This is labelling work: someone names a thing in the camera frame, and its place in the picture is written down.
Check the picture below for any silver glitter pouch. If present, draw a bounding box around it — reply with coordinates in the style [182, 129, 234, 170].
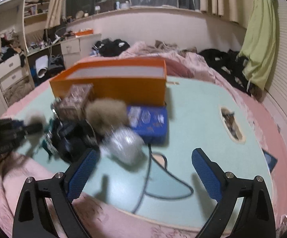
[99, 126, 144, 165]

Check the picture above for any dark green fabric bundle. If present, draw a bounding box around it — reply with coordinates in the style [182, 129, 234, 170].
[41, 118, 99, 164]

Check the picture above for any pink floral blanket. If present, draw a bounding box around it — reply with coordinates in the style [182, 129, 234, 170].
[0, 52, 287, 237]

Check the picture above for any brown patterned paper box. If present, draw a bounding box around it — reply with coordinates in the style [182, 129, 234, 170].
[54, 84, 93, 120]

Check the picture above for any brown furry plush toy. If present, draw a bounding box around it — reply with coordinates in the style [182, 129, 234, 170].
[85, 98, 129, 136]

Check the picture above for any white drawer cabinet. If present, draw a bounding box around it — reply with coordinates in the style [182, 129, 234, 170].
[60, 34, 101, 69]

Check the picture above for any black clothes pile left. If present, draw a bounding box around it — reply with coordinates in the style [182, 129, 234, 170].
[90, 39, 130, 57]

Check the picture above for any black clothes pile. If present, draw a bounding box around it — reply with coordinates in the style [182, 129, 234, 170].
[90, 39, 130, 57]
[199, 49, 253, 96]

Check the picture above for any orange box on cabinet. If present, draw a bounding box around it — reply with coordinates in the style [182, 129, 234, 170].
[75, 29, 93, 36]

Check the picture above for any orange cardboard box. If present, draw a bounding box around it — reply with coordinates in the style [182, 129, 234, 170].
[50, 58, 167, 106]

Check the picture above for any blue tin case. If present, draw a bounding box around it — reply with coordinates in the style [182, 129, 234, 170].
[127, 105, 168, 145]

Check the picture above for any black clothes pile right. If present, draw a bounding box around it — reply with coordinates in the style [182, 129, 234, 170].
[199, 49, 253, 96]

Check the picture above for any green hanging cloth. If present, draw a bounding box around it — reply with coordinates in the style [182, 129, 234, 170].
[238, 0, 277, 91]

